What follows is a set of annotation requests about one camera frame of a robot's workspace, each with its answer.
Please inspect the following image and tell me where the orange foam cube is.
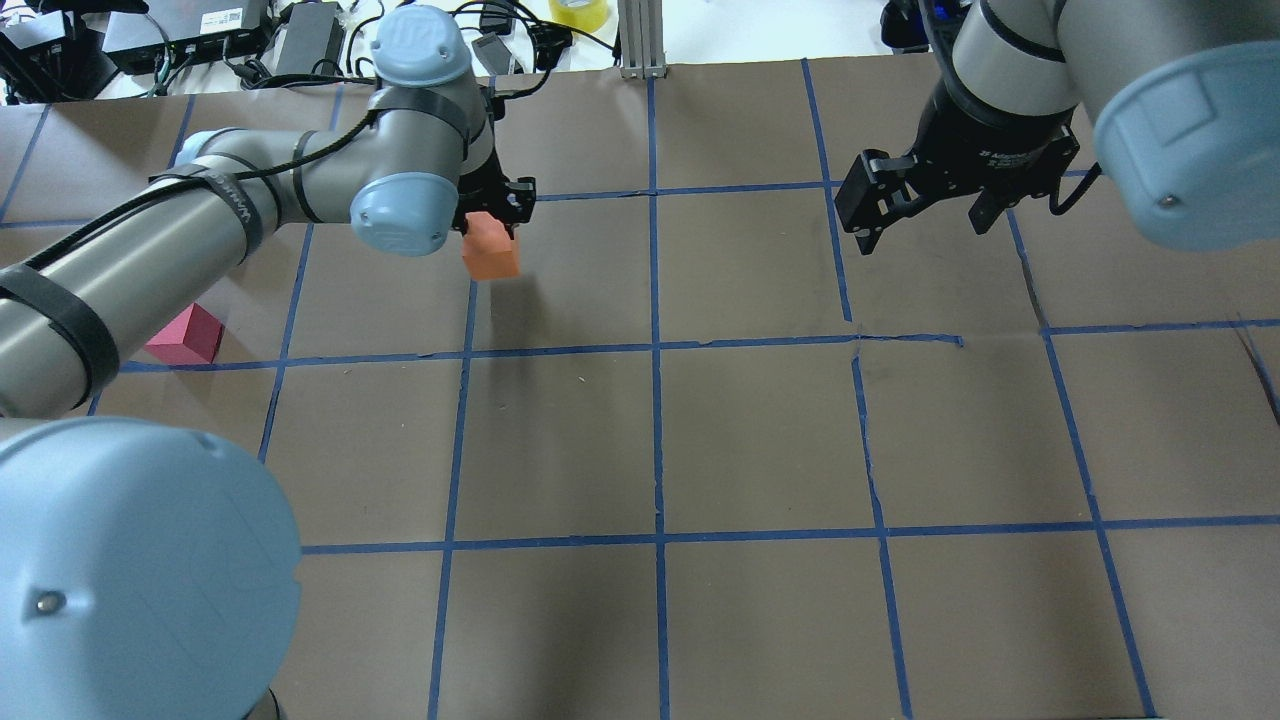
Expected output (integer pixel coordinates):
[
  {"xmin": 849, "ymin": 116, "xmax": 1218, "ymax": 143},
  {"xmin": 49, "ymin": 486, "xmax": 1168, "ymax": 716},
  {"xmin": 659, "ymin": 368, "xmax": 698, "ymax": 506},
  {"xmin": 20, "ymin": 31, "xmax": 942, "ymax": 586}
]
[{"xmin": 461, "ymin": 211, "xmax": 521, "ymax": 282}]

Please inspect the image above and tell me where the yellow tape roll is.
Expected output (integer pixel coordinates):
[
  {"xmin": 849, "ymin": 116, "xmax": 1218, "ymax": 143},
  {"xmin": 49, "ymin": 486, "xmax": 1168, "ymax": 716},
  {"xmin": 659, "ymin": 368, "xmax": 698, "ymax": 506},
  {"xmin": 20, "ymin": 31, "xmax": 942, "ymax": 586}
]
[{"xmin": 548, "ymin": 0, "xmax": 611, "ymax": 33}]

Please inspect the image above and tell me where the brown paper table mat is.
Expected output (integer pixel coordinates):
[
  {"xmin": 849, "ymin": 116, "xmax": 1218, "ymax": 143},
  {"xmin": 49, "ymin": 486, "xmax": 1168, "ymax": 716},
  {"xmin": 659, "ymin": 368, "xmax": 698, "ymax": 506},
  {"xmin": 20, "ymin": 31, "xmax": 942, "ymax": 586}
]
[{"xmin": 0, "ymin": 55, "xmax": 1280, "ymax": 720}]

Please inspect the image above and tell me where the pink foam cube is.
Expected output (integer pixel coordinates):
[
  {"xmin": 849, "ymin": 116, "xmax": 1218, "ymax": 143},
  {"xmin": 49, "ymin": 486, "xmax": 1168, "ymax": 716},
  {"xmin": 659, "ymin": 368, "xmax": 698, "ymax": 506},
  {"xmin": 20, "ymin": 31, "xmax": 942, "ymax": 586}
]
[{"xmin": 143, "ymin": 304, "xmax": 225, "ymax": 366}]

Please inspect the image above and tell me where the aluminium frame post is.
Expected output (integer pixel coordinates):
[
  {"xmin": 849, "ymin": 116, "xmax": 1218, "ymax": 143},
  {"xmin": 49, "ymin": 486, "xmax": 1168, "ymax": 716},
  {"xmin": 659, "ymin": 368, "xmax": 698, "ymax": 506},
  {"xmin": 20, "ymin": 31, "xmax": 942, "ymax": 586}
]
[{"xmin": 616, "ymin": 0, "xmax": 668, "ymax": 79}]

